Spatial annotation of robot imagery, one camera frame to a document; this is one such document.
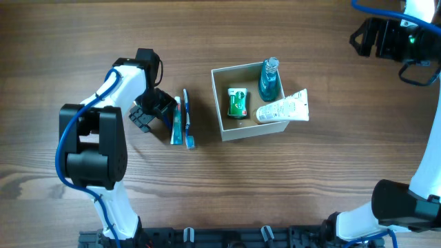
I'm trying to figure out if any white green-leaf lotion tube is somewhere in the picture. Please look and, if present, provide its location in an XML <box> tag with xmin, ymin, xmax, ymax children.
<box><xmin>252</xmin><ymin>89</ymin><xmax>309</xmax><ymax>124</ymax></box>

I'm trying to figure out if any left blue cable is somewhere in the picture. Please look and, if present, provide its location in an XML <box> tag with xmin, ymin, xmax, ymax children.
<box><xmin>54</xmin><ymin>68</ymin><xmax>123</xmax><ymax>248</ymax></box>

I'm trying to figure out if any blue disposable razor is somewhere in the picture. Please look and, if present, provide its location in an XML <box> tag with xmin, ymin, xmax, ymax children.
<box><xmin>163</xmin><ymin>115</ymin><xmax>172</xmax><ymax>131</ymax></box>

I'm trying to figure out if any white open cardboard box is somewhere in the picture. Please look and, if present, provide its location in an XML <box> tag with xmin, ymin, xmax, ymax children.
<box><xmin>211</xmin><ymin>62</ymin><xmax>289</xmax><ymax>141</ymax></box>

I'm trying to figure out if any blue white toothbrush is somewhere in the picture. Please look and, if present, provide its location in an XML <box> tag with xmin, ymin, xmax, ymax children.
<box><xmin>183</xmin><ymin>89</ymin><xmax>195</xmax><ymax>149</ymax></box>

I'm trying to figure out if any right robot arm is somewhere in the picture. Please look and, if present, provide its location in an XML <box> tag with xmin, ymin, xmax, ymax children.
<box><xmin>322</xmin><ymin>1</ymin><xmax>440</xmax><ymax>246</ymax></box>

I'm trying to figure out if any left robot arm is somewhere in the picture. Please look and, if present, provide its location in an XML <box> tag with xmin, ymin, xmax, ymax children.
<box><xmin>55</xmin><ymin>48</ymin><xmax>177</xmax><ymax>247</ymax></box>

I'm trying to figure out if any teal mouthwash bottle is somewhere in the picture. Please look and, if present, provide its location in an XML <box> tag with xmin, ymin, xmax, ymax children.
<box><xmin>258</xmin><ymin>57</ymin><xmax>280</xmax><ymax>102</ymax></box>

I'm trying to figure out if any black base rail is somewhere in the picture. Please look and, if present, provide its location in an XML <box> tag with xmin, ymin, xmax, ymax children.
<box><xmin>78</xmin><ymin>225</ymin><xmax>385</xmax><ymax>248</ymax></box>

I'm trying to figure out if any teal white toothpaste tube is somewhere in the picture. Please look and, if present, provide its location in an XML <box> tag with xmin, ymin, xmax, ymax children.
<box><xmin>170</xmin><ymin>96</ymin><xmax>183</xmax><ymax>145</ymax></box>

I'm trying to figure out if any green white soap packet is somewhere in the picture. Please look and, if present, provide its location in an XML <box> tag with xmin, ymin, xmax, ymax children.
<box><xmin>227</xmin><ymin>88</ymin><xmax>247</xmax><ymax>118</ymax></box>

